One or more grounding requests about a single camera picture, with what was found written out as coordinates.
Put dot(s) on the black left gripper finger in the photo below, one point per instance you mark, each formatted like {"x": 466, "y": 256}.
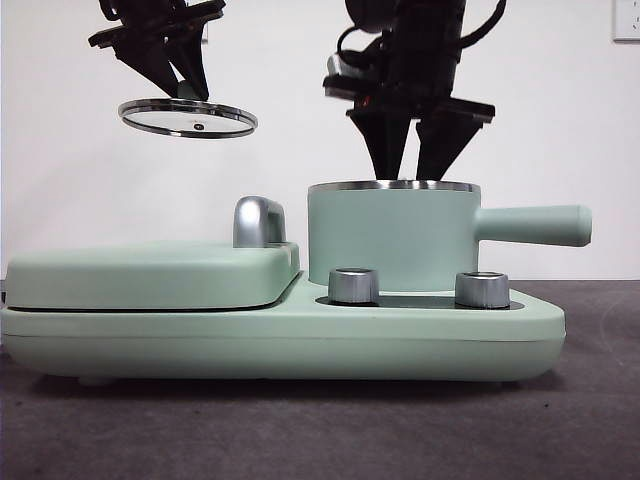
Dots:
{"x": 192, "y": 60}
{"x": 145, "y": 65}

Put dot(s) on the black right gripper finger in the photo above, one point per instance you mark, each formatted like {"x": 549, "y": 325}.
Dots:
{"x": 442, "y": 145}
{"x": 385, "y": 145}

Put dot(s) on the glass pot lid green knob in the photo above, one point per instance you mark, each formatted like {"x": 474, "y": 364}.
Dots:
{"x": 185, "y": 117}

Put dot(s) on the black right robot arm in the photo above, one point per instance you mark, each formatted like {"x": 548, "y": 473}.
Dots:
{"x": 425, "y": 40}

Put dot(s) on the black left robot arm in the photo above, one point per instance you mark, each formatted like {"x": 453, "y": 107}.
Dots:
{"x": 140, "y": 7}

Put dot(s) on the silver control knob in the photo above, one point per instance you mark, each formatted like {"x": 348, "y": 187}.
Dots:
{"x": 352, "y": 287}
{"x": 481, "y": 291}

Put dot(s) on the green breakfast machine base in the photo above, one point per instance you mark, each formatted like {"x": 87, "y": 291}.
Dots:
{"x": 300, "y": 345}

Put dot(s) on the pale grey camera box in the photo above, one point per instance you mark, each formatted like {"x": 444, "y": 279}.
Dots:
{"x": 340, "y": 65}

